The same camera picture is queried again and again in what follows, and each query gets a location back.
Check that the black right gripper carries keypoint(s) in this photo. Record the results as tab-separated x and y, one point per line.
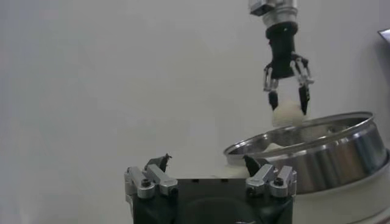
281	51

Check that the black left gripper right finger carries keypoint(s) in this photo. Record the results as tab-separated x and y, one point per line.
262	179

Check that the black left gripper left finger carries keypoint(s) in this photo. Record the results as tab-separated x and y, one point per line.
158	179

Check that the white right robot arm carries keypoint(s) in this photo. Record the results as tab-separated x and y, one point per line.
280	13

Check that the perforated steel steamer basket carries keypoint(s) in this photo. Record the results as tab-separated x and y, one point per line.
335	164

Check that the white electric cooker base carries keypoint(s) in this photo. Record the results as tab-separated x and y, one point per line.
335	207

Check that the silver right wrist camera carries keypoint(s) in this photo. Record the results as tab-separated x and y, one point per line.
259	6

